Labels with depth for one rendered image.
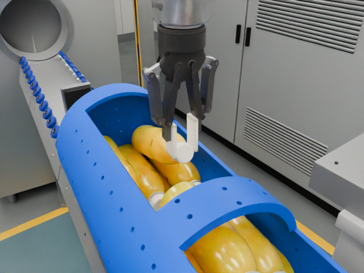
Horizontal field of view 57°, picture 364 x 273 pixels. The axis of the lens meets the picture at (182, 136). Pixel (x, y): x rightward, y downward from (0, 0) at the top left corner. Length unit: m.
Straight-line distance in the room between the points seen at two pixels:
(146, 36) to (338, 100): 1.11
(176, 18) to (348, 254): 0.66
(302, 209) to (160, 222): 1.94
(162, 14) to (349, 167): 0.55
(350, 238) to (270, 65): 1.51
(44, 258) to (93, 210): 1.53
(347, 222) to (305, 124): 1.37
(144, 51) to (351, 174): 0.91
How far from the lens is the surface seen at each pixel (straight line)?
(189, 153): 0.63
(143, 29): 1.37
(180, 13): 0.49
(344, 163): 0.85
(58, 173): 1.15
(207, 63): 0.58
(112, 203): 0.52
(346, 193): 0.82
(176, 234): 0.42
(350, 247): 0.88
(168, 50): 0.52
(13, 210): 2.45
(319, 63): 2.00
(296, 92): 2.12
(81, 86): 1.20
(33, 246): 2.17
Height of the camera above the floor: 1.53
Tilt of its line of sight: 32 degrees down
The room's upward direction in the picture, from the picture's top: straight up
